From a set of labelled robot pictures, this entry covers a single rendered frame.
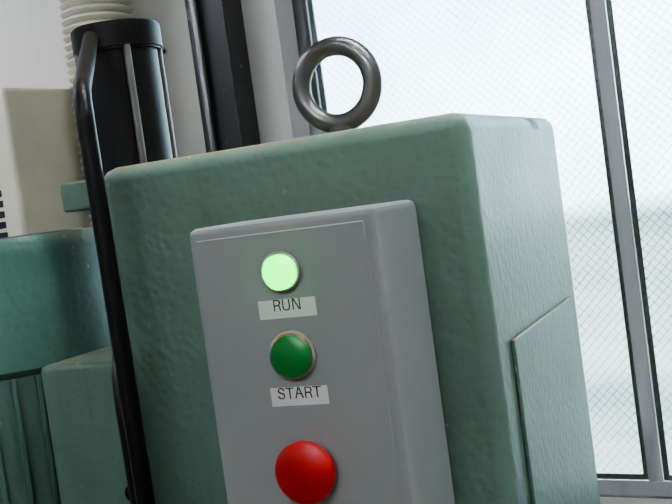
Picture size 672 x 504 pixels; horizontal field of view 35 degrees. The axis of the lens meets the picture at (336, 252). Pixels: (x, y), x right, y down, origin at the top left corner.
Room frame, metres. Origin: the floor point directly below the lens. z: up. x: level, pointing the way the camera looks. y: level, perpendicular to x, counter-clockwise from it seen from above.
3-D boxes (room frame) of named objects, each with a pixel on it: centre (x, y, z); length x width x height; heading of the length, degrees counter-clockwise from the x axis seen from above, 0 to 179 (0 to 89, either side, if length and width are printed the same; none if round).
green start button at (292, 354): (0.50, 0.03, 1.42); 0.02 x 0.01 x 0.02; 67
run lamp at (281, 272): (0.50, 0.03, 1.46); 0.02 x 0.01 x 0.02; 67
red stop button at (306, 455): (0.50, 0.03, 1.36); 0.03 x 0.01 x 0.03; 67
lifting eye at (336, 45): (0.67, -0.01, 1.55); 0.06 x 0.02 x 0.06; 67
